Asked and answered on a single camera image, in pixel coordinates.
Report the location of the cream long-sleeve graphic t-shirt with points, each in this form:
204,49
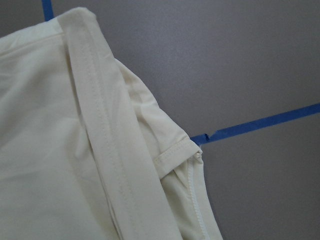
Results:
86,153

